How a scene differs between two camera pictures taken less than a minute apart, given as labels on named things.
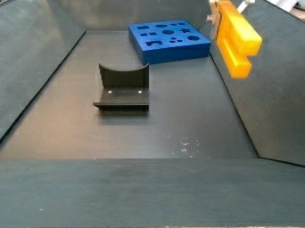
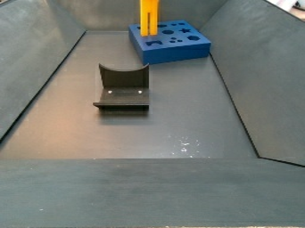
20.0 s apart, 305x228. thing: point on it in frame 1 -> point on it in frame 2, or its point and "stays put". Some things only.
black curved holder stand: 125,88 stays put
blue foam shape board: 167,41 stays put
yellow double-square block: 238,39 -> 149,17
